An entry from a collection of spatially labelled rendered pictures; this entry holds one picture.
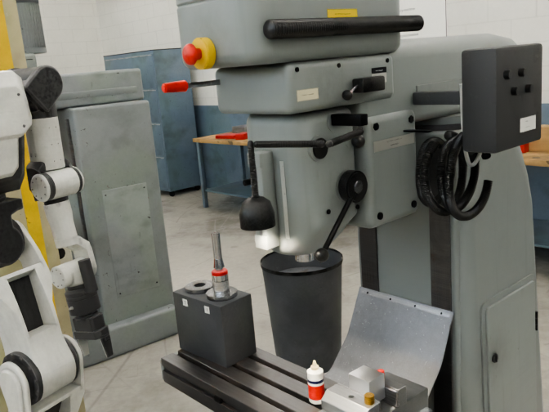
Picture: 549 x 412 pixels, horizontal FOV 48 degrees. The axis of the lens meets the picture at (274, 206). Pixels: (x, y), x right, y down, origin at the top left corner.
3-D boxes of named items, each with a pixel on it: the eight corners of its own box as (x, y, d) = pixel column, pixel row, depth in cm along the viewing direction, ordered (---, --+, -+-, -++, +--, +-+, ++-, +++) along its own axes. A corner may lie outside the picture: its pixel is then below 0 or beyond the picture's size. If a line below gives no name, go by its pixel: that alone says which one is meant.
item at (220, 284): (211, 290, 180) (209, 272, 179) (226, 287, 182) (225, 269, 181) (216, 295, 176) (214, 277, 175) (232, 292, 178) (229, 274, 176)
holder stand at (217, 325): (226, 369, 175) (219, 302, 171) (179, 348, 190) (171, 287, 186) (256, 352, 183) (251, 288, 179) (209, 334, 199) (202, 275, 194)
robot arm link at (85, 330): (64, 342, 181) (54, 303, 179) (91, 329, 189) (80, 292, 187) (93, 343, 174) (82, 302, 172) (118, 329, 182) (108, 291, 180)
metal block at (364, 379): (370, 407, 135) (368, 382, 134) (350, 397, 140) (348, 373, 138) (385, 397, 138) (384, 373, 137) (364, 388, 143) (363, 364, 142)
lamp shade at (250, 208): (233, 229, 124) (230, 199, 123) (252, 220, 130) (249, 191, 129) (264, 231, 120) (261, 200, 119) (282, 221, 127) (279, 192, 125)
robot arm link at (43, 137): (23, 201, 173) (9, 120, 168) (60, 191, 184) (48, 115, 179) (51, 203, 167) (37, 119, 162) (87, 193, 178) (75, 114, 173)
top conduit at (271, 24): (275, 38, 109) (274, 18, 108) (260, 40, 112) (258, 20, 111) (425, 30, 138) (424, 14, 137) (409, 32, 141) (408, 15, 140)
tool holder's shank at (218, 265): (212, 270, 178) (207, 232, 176) (222, 267, 179) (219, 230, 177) (216, 272, 175) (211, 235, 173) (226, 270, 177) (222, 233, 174)
